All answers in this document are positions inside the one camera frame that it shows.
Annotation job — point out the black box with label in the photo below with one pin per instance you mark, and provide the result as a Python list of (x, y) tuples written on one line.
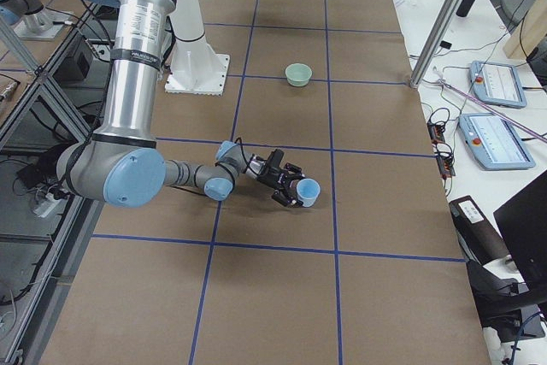
[(478, 234)]

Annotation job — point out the light blue cup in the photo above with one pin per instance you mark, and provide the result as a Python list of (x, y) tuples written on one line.
[(307, 191)]

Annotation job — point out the upper blue teach pendant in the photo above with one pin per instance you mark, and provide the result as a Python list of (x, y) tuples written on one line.
[(497, 83)]

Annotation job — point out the aluminium frame post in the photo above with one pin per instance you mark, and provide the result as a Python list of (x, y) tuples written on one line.
[(436, 35)]

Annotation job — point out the blue teach pendant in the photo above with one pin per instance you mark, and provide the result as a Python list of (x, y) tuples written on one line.
[(497, 83), (494, 143)]

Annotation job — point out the light green bowl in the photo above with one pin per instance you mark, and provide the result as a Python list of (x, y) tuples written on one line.
[(298, 74)]

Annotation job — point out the neighbouring grey robot arm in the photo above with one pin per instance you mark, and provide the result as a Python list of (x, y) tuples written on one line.
[(31, 19)]

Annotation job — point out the black monitor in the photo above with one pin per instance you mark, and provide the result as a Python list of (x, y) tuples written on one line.
[(522, 224)]

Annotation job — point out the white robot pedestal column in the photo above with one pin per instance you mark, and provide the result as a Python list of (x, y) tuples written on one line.
[(195, 68)]

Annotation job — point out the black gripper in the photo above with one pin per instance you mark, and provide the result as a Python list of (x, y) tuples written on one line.
[(273, 179)]

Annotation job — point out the lower blue teach pendant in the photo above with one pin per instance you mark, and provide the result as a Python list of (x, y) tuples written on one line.
[(494, 143)]

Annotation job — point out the orange circuit board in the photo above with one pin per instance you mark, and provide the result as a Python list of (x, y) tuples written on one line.
[(436, 131)]

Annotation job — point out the white power strip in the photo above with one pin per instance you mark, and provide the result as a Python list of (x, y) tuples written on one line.
[(45, 206)]

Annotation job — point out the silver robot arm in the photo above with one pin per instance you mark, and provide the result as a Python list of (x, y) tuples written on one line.
[(119, 163)]

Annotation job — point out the reacher grabber stick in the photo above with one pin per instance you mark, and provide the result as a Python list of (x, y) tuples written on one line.
[(468, 96)]

